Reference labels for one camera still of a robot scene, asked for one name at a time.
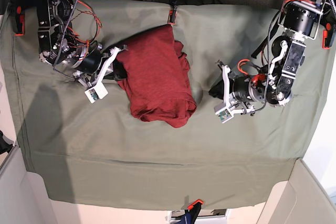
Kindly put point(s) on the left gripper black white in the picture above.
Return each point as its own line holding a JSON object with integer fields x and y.
{"x": 245, "y": 94}

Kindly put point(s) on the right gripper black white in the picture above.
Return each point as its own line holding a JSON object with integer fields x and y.
{"x": 87, "y": 68}

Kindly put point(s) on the red long-sleeve T-shirt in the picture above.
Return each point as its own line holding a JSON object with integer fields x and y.
{"x": 157, "y": 82}

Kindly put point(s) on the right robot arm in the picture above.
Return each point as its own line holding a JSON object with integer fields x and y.
{"x": 60, "y": 45}

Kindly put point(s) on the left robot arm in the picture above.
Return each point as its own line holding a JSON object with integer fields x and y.
{"x": 282, "y": 54}

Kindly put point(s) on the top centre blue clamp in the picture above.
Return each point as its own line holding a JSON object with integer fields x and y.
{"x": 173, "y": 12}

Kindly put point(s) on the green table cloth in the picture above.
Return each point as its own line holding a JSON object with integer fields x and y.
{"x": 99, "y": 154}

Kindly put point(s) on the top left orange clamp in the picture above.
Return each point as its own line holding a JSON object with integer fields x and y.
{"x": 17, "y": 16}

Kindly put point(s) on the top right orange clamp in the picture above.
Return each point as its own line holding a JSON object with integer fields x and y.
{"x": 328, "y": 36}

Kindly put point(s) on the bottom orange blue clamp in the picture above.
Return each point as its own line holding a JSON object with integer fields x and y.
{"x": 191, "y": 213}

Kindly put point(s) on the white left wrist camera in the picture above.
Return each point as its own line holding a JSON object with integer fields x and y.
{"x": 223, "y": 112}

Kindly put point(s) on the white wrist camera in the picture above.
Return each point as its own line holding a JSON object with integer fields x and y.
{"x": 223, "y": 112}
{"x": 96, "y": 92}

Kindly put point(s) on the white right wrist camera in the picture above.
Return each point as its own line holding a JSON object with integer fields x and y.
{"x": 96, "y": 92}

